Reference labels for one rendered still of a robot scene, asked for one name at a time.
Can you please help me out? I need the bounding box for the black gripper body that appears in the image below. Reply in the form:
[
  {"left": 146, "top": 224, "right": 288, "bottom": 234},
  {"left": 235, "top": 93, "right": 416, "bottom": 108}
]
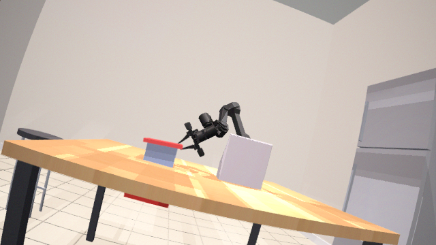
[{"left": 184, "top": 122, "right": 209, "bottom": 157}]

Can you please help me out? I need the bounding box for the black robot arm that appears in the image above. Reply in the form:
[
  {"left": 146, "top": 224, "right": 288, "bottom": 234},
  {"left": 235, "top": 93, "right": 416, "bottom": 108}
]
[{"left": 199, "top": 102, "right": 250, "bottom": 139}]

